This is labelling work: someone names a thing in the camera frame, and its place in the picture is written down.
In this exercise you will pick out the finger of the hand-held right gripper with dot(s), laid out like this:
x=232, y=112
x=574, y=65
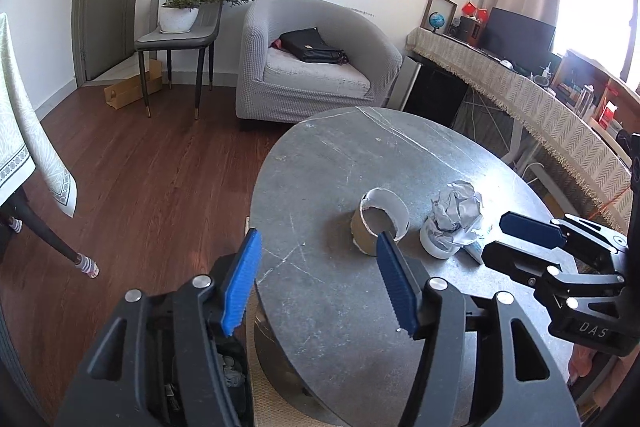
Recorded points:
x=530, y=229
x=515, y=262

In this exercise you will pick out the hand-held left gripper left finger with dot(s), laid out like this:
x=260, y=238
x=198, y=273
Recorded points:
x=242, y=282

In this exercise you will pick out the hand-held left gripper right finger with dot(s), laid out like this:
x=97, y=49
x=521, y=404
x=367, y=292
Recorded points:
x=397, y=292

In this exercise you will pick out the white plastic packet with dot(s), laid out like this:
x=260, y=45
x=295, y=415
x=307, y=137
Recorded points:
x=437, y=244

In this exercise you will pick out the small white paper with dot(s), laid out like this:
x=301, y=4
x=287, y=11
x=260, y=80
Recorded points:
x=457, y=207

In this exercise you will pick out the brown tape roll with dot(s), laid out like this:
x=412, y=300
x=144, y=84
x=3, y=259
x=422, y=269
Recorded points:
x=390, y=212

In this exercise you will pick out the black trash bin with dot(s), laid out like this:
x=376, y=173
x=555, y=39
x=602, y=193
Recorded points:
x=165, y=382

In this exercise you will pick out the desk with beige fringed cloth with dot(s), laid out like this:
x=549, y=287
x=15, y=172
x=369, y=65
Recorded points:
x=525, y=102

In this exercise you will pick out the round grey marble coffee table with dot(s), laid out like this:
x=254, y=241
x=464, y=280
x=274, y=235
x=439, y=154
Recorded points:
x=340, y=157

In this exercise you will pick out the wooden desk shelf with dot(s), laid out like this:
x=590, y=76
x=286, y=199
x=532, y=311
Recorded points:
x=590, y=87

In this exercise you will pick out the black monitor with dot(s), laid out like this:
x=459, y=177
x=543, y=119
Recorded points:
x=517, y=37

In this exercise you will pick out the white upright panel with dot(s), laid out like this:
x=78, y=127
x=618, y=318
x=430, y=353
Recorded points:
x=402, y=82

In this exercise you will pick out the black table leg with sock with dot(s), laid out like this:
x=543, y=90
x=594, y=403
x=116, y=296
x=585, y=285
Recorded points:
x=50, y=237

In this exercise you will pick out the grey armchair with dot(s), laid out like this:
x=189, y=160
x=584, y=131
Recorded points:
x=310, y=92

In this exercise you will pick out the dark wooden box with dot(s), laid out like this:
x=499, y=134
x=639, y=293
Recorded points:
x=469, y=29

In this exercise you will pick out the flat cardboard box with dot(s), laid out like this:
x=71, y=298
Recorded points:
x=125, y=93

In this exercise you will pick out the small red flags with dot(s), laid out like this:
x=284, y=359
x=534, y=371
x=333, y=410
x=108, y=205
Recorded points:
x=475, y=10

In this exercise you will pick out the small blue globe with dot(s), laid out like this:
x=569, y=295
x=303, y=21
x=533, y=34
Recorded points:
x=435, y=22

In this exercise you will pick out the striped sock on table leg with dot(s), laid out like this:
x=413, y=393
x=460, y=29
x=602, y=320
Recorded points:
x=14, y=225

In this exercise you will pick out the pink cloth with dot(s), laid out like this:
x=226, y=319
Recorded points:
x=276, y=43

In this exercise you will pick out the black handbag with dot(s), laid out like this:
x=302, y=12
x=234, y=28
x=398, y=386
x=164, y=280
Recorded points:
x=310, y=46

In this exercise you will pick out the grey dining chair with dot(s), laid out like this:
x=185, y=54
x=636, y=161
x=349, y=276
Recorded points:
x=175, y=38

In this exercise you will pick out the potted plant in white pot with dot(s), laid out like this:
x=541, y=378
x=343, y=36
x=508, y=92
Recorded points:
x=177, y=19

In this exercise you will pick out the wooden picture frame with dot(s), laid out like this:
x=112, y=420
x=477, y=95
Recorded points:
x=427, y=4

